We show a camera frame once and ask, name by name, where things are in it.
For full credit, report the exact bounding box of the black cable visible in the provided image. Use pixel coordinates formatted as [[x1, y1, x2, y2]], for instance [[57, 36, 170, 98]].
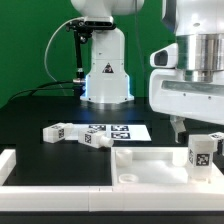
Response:
[[7, 79, 83, 103]]

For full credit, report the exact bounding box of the white cable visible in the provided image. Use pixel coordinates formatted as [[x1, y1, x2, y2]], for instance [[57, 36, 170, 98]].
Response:
[[43, 17, 84, 97]]

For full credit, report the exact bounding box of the white U-shaped fence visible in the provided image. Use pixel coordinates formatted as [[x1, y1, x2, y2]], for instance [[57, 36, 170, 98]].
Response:
[[0, 149, 224, 212]]

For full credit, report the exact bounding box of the white sheet with markers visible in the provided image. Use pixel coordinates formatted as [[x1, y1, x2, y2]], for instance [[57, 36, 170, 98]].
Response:
[[67, 124, 151, 141]]

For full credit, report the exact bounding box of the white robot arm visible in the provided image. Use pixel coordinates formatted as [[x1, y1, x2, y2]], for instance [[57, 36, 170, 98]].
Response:
[[71, 0, 224, 134]]

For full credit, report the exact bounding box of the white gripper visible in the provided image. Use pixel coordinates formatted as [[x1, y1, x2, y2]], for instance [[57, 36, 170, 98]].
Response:
[[149, 43, 224, 144]]

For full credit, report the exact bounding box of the black camera on stand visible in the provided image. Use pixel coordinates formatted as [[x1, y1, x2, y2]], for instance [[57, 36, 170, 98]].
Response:
[[66, 17, 116, 85]]

